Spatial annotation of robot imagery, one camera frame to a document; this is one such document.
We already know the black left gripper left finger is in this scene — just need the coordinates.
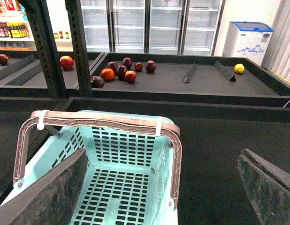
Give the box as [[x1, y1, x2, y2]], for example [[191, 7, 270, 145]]
[[0, 149, 88, 225]]

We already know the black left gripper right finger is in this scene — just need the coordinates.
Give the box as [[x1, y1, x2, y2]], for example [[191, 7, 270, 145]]
[[237, 149, 290, 225]]

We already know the light blue plastic basket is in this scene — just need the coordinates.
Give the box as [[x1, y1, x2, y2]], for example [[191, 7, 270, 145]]
[[1, 110, 178, 225]]

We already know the brown basket handle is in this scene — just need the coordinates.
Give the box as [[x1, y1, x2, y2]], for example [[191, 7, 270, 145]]
[[13, 110, 182, 203]]

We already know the red yellow apple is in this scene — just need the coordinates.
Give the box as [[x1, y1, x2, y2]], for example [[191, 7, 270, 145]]
[[60, 56, 74, 70]]

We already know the small red apple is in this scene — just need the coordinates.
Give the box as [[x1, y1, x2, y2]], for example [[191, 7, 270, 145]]
[[125, 70, 137, 83]]

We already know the dark red apple far left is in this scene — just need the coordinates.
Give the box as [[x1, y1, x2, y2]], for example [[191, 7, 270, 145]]
[[0, 54, 9, 65]]

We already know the white zip tie left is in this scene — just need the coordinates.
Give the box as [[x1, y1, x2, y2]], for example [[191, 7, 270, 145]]
[[37, 110, 49, 130]]

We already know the white zip tie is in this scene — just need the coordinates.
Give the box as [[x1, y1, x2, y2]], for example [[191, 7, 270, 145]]
[[37, 110, 49, 130], [155, 116, 163, 137]]

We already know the black divider right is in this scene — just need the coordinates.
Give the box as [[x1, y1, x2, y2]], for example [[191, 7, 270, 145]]
[[214, 61, 236, 82]]

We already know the yellow lemon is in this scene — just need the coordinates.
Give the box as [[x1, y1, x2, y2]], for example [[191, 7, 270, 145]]
[[234, 63, 245, 74]]

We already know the dark maroon fruit front left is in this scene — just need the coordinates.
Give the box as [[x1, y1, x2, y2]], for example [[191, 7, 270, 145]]
[[91, 75, 105, 88]]

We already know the white zip tie right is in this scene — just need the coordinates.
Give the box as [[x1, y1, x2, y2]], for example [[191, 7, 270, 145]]
[[155, 116, 163, 137]]

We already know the orange fruit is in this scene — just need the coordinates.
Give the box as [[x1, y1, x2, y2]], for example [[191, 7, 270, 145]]
[[100, 68, 115, 82]]

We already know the dark maroon fruit back left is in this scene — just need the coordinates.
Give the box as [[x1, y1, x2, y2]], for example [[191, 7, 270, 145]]
[[107, 61, 118, 73]]

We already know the white chest freezer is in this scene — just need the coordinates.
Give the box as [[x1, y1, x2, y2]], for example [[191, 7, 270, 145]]
[[222, 21, 273, 66]]

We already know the dark maroon fruit back centre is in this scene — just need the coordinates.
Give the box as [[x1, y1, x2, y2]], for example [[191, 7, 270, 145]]
[[122, 57, 132, 70]]

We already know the small dark maroon fruit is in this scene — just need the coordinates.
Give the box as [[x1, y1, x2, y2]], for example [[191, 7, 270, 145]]
[[135, 62, 143, 72]]

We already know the dark maroon fruit right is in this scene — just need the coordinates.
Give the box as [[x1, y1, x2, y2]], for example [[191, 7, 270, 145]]
[[145, 60, 156, 74]]

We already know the dark sauce bottles row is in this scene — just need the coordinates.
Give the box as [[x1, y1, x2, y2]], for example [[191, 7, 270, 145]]
[[0, 22, 30, 38]]

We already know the glass door refrigerator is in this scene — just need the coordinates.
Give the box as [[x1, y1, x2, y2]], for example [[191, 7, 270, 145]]
[[81, 0, 224, 56]]

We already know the black perforated shelf post left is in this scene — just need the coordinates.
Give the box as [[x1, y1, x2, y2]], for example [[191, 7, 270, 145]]
[[19, 0, 66, 98]]

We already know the black perforated shelf post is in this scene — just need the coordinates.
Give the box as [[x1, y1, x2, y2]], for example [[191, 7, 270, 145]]
[[19, 0, 66, 98], [65, 0, 92, 97]]

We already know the black perforated shelf post right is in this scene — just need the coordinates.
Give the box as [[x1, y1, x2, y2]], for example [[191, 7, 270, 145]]
[[65, 0, 92, 97]]

